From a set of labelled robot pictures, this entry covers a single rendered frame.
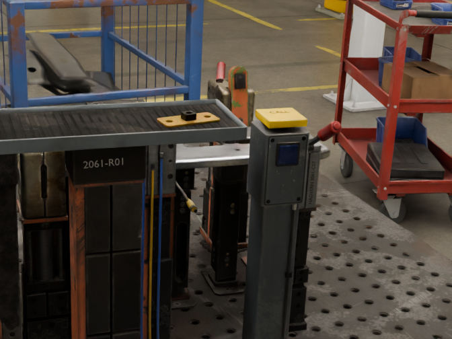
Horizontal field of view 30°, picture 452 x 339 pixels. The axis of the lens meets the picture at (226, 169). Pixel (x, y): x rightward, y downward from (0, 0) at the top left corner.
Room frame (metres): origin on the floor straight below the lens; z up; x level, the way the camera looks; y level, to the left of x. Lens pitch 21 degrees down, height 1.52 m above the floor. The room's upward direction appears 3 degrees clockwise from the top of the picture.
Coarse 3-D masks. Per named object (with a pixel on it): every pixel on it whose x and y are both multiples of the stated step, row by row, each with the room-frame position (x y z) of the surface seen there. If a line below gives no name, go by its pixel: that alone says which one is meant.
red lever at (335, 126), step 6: (330, 126) 1.23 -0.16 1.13; (336, 126) 1.23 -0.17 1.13; (318, 132) 1.27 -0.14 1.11; (324, 132) 1.25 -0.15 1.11; (330, 132) 1.23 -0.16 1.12; (336, 132) 1.23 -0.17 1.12; (318, 138) 1.28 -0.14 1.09; (324, 138) 1.26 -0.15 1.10; (312, 144) 1.31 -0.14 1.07; (312, 150) 1.32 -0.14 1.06
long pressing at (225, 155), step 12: (180, 144) 1.48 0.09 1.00; (228, 144) 1.50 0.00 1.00; (240, 144) 1.50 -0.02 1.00; (180, 156) 1.42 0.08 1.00; (192, 156) 1.42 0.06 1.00; (204, 156) 1.42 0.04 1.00; (216, 156) 1.42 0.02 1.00; (228, 156) 1.42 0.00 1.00; (240, 156) 1.42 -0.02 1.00; (324, 156) 1.48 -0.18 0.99; (180, 168) 1.38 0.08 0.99; (192, 168) 1.39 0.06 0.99
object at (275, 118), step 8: (256, 112) 1.19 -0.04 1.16; (264, 112) 1.19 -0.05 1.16; (272, 112) 1.19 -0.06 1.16; (280, 112) 1.19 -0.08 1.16; (288, 112) 1.19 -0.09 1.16; (296, 112) 1.19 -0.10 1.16; (264, 120) 1.16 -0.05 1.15; (272, 120) 1.15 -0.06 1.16; (280, 120) 1.15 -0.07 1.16; (288, 120) 1.15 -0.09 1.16; (296, 120) 1.16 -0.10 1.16; (304, 120) 1.16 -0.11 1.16; (280, 128) 1.17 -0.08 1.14
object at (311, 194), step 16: (320, 144) 1.35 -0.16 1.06; (304, 192) 1.34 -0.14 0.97; (304, 208) 1.34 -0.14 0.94; (304, 224) 1.35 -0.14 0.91; (304, 240) 1.35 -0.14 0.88; (304, 256) 1.35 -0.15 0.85; (304, 272) 1.35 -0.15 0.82; (304, 288) 1.35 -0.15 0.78; (304, 304) 1.35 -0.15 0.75; (304, 320) 1.35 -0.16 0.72
